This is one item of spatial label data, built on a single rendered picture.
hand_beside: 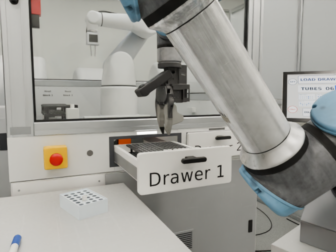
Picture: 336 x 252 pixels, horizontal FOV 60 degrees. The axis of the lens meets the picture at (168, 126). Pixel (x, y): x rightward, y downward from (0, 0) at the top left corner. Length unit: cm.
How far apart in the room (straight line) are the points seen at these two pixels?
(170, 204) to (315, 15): 199
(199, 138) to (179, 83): 37
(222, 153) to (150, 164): 22
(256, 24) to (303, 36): 137
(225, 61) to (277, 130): 14
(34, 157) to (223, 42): 79
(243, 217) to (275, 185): 94
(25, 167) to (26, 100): 22
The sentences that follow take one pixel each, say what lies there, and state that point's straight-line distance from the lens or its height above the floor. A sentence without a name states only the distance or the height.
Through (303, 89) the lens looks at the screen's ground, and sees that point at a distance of 154.
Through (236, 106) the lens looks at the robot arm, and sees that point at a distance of 44.
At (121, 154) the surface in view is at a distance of 99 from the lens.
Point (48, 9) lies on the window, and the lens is 109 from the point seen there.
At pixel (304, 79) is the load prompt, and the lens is 158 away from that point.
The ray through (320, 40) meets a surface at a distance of 263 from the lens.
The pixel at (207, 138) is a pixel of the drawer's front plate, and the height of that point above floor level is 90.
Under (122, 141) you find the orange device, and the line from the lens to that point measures 147.
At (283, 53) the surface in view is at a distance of 288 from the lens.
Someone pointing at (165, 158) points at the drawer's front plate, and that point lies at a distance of 78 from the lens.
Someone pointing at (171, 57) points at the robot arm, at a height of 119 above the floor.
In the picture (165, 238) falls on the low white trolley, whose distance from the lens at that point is 69.
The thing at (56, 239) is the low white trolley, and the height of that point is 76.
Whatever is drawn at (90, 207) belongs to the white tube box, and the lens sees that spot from 82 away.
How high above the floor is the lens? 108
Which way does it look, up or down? 6 degrees down
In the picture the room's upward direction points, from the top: straight up
